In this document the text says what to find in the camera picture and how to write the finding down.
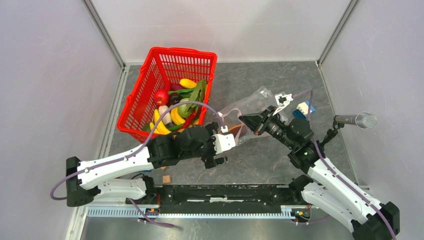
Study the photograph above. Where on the small wooden cube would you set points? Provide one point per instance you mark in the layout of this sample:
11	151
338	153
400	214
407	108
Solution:
166	179

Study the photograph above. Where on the black microphone stand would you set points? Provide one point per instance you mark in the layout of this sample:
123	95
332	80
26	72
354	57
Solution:
332	133

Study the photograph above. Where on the brown orange hot dog bun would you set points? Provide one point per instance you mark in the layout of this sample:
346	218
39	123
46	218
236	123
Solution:
239	131

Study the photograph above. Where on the red chili pepper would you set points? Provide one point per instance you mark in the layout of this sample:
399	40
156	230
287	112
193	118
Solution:
189	120

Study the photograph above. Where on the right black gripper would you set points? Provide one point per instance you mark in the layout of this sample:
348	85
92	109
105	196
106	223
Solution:
255	121

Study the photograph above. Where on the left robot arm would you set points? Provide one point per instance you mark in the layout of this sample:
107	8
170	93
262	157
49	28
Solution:
94	179

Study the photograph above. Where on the silver microphone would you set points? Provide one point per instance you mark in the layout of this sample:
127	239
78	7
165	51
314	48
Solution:
363	120

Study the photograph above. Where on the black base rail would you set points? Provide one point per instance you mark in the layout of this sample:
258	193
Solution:
221	198

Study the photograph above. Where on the yellow banana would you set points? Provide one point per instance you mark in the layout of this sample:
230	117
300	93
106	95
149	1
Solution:
161	128

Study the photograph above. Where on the clear zip top bag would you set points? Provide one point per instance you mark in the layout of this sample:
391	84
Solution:
255	103

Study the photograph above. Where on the white mushroom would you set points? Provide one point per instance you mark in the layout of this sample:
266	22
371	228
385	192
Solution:
167	119

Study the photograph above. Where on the pale green cabbage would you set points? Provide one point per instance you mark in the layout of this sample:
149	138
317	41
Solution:
185	110

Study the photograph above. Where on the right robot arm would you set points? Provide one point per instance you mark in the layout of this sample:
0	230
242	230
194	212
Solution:
322	184

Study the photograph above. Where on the long green pepper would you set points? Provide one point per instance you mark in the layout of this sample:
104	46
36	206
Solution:
182	91

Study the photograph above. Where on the dark purple plum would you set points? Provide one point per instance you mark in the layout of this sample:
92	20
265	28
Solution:
175	98

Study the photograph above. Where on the green leafy vegetable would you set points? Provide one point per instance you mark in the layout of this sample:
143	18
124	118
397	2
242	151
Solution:
197	95

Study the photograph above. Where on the purple sweet potato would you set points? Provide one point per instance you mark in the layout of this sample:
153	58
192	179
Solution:
176	87

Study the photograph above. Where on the blue white toy block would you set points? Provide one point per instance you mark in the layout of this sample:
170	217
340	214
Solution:
303	110

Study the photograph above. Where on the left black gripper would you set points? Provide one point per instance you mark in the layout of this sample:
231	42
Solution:
209	160

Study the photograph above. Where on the red plastic basket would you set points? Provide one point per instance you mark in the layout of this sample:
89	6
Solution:
163	67

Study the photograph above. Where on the red apple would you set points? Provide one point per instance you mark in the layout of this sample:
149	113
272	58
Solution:
161	97

